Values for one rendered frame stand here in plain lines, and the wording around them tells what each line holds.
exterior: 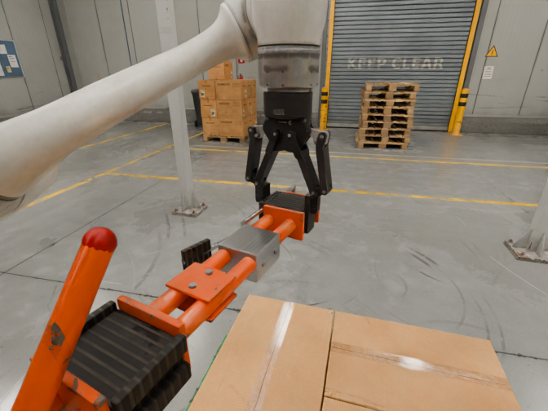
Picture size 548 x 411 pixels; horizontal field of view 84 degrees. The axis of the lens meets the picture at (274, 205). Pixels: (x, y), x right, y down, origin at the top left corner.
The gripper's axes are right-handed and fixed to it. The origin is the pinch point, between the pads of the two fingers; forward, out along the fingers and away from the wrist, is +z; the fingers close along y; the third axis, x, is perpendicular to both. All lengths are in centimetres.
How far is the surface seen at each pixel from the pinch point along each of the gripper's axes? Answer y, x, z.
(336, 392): 8, 23, 73
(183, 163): -221, 193, 68
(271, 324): -25, 39, 73
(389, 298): 11, 149, 127
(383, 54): -150, 879, -67
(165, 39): -223, 192, -52
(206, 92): -455, 519, 17
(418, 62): -64, 904, -47
